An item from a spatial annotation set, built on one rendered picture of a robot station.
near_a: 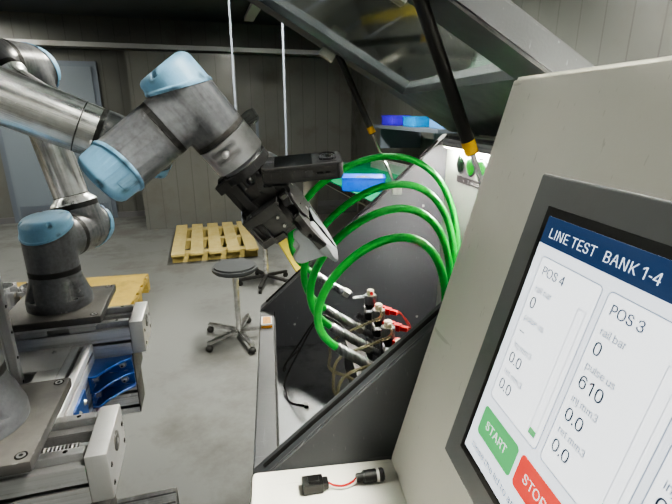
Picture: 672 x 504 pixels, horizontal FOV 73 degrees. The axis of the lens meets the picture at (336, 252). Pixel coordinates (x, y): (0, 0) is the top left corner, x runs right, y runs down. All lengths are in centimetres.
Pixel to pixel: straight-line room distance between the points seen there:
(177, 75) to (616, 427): 55
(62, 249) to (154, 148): 71
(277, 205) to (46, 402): 54
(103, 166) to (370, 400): 49
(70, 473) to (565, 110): 85
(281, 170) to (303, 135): 686
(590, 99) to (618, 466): 32
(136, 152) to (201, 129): 8
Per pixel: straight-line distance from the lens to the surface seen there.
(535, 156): 55
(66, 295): 129
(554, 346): 46
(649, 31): 322
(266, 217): 64
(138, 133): 60
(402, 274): 137
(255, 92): 736
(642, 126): 45
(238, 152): 61
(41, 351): 135
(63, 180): 138
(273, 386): 101
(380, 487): 75
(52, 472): 89
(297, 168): 63
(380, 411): 74
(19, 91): 74
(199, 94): 60
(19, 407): 90
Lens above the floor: 151
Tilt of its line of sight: 17 degrees down
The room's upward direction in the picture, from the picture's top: straight up
